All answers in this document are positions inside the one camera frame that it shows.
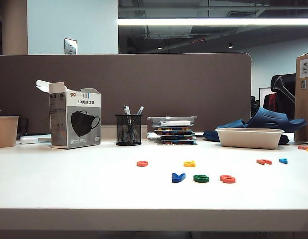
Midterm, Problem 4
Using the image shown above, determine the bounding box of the brown paper cup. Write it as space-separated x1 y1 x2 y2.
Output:
0 116 20 148

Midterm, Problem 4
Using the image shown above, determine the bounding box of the colourful magnet letter pack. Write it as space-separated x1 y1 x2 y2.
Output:
156 131 196 137
157 135 196 141
156 139 198 146
154 127 194 133

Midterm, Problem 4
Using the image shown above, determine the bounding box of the black mesh pen holder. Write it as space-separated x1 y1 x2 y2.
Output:
115 114 143 146

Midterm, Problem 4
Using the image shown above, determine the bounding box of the orange letter s magnet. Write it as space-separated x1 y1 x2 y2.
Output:
219 175 236 184

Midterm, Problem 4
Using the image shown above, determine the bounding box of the brown desk partition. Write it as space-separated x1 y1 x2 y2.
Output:
0 52 253 136

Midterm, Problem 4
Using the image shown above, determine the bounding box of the blue letter y magnet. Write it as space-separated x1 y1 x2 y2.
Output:
171 172 186 183

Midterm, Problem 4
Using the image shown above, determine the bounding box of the white monitor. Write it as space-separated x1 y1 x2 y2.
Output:
259 87 272 107

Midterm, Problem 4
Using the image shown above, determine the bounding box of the beige pulp food container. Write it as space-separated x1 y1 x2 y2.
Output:
215 127 286 150

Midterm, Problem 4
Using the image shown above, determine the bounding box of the red garment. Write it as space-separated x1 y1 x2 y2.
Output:
263 93 279 112

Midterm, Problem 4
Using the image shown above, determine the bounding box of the white flat packet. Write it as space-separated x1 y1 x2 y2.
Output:
158 120 191 126

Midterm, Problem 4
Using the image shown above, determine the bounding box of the green letter e magnet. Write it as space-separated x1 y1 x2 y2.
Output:
193 174 210 183

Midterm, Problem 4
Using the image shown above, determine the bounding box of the black office chair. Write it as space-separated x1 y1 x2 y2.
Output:
270 73 297 120

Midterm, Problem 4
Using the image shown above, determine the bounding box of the white earbuds case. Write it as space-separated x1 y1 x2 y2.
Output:
19 136 39 145

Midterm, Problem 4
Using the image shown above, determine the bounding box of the grey face mask box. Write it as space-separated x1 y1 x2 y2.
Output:
35 79 102 149

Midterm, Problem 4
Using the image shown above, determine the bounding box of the white ceiling light strip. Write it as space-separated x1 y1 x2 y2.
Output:
117 17 308 26

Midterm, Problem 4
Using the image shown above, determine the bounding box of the metal wall switch plate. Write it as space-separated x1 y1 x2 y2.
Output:
64 37 78 55

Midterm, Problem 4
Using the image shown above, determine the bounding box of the cardboard box with labels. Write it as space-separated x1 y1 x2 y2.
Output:
294 52 308 143

